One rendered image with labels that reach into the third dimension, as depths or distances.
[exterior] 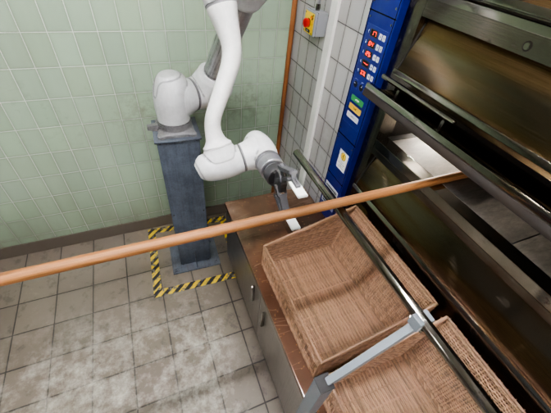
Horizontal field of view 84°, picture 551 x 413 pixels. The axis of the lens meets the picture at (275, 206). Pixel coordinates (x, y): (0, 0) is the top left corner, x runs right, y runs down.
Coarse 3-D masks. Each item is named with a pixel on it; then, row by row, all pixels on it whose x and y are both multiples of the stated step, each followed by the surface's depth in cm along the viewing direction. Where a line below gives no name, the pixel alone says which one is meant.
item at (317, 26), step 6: (306, 12) 146; (312, 12) 141; (318, 12) 140; (324, 12) 141; (318, 18) 141; (324, 18) 142; (312, 24) 143; (318, 24) 143; (324, 24) 144; (306, 30) 149; (312, 30) 144; (318, 30) 145; (324, 30) 146; (312, 36) 146; (318, 36) 147; (324, 36) 148
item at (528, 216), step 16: (368, 96) 106; (400, 96) 110; (416, 112) 100; (432, 112) 104; (416, 128) 90; (448, 128) 96; (432, 144) 86; (464, 144) 88; (480, 144) 91; (448, 160) 82; (480, 160) 82; (496, 160) 85; (480, 176) 75; (512, 176) 79; (528, 176) 81; (496, 192) 72; (528, 192) 74; (544, 192) 76; (512, 208) 70; (528, 224) 67; (544, 224) 64
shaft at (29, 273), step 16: (448, 176) 109; (464, 176) 111; (368, 192) 99; (384, 192) 100; (400, 192) 102; (304, 208) 91; (320, 208) 92; (224, 224) 84; (240, 224) 84; (256, 224) 86; (160, 240) 78; (176, 240) 79; (192, 240) 80; (80, 256) 72; (96, 256) 73; (112, 256) 74; (16, 272) 68; (32, 272) 69; (48, 272) 70
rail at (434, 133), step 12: (372, 84) 105; (384, 96) 100; (396, 108) 96; (420, 120) 89; (432, 132) 86; (444, 144) 83; (456, 144) 81; (468, 156) 77; (480, 168) 75; (492, 180) 73; (504, 180) 71; (516, 192) 69; (528, 204) 67; (540, 204) 66; (540, 216) 65
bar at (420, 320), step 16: (304, 160) 114; (336, 208) 98; (352, 224) 92; (368, 240) 88; (368, 256) 86; (384, 272) 81; (400, 288) 78; (416, 304) 75; (416, 320) 72; (432, 320) 72; (400, 336) 75; (432, 336) 70; (368, 352) 78; (448, 352) 67; (352, 368) 78; (464, 368) 65; (320, 384) 80; (464, 384) 64; (304, 400) 94; (320, 400) 85; (480, 400) 61
